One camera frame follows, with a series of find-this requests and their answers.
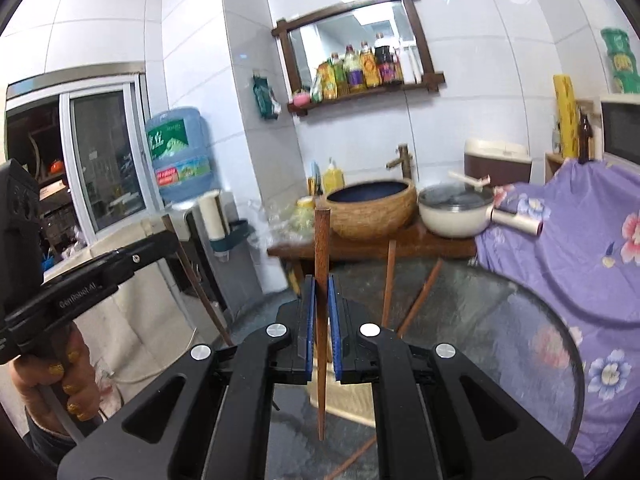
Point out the aluminium sliding window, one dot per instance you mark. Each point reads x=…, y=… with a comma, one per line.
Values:
x=100, y=160

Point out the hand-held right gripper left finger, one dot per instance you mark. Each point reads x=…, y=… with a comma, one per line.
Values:
x=310, y=320

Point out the beige plastic utensil holder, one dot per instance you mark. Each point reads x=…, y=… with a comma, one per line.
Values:
x=350, y=400

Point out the paper cup dispenser teal holder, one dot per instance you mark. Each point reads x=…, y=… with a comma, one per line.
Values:
x=210, y=215

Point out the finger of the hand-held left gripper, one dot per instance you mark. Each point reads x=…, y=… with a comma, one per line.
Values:
x=145, y=255

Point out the purple floral cloth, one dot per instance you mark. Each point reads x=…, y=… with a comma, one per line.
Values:
x=560, y=250

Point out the person's left hand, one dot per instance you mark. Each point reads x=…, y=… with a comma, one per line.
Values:
x=50, y=365

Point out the white microwave oven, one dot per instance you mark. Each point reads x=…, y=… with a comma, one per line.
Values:
x=622, y=130

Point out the brown white rice cooker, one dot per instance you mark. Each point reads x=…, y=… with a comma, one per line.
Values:
x=495, y=157

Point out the cream cooking pot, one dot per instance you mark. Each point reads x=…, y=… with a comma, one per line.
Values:
x=450, y=222

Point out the cream cloth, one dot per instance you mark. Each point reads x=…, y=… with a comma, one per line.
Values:
x=150, y=330

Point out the dark wooden framed mirror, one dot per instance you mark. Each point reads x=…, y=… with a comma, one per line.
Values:
x=350, y=25

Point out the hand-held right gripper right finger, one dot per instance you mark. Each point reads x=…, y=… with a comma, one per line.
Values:
x=334, y=325

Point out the yellow plastic roll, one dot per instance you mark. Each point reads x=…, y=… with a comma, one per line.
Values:
x=566, y=115

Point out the bronze bamboo faucet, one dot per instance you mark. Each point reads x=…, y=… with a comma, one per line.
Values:
x=404, y=162

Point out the clear plastic bag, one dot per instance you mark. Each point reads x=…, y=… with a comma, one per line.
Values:
x=285, y=222

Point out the green oil bottle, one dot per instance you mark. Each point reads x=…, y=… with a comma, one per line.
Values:
x=340, y=77

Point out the brown glass bottle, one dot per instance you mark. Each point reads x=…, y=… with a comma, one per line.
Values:
x=585, y=140

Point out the dark wooden counter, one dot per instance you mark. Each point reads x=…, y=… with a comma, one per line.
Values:
x=360, y=252

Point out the pink round container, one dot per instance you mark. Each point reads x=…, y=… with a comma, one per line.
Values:
x=301, y=98

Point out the green white packet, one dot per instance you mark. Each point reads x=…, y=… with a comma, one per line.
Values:
x=316, y=89

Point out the purple label bottle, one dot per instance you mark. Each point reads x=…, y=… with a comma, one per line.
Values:
x=355, y=75

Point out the white rice paddle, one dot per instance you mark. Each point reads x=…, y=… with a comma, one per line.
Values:
x=470, y=180

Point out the blue water bottle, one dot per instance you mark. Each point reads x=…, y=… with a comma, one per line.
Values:
x=177, y=155

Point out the small clear bottle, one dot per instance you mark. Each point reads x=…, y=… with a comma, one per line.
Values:
x=556, y=137

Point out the yellow dish soap bottle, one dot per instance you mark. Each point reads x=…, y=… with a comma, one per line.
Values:
x=333, y=180

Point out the glass pot lid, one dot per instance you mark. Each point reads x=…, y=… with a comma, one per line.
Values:
x=452, y=197

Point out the small wooden rack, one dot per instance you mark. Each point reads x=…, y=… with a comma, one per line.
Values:
x=554, y=167

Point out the yellow seasoning packet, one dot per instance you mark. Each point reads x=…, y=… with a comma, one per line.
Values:
x=327, y=82

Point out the person's dark denim clothing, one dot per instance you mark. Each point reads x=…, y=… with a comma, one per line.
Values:
x=47, y=442

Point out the brown ribbed sink basin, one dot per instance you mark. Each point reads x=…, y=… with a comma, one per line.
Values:
x=372, y=215

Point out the white grey water dispenser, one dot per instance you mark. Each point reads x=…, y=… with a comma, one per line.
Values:
x=215, y=260

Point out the dark soy sauce bottle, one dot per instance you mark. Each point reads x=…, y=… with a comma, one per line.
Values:
x=387, y=65

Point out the orange label bottle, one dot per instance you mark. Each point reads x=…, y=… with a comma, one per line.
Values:
x=369, y=70

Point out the green hanging packet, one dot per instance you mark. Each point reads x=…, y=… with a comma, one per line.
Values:
x=265, y=97

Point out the yellow cup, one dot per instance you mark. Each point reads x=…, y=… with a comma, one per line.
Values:
x=304, y=204

